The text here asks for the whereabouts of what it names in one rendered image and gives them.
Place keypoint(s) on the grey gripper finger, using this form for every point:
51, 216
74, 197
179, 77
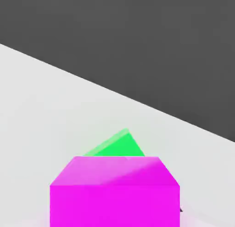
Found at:
181, 209

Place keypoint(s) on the small magenta cube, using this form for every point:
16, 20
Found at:
113, 203

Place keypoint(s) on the small green cube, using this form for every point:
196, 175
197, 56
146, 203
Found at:
121, 147

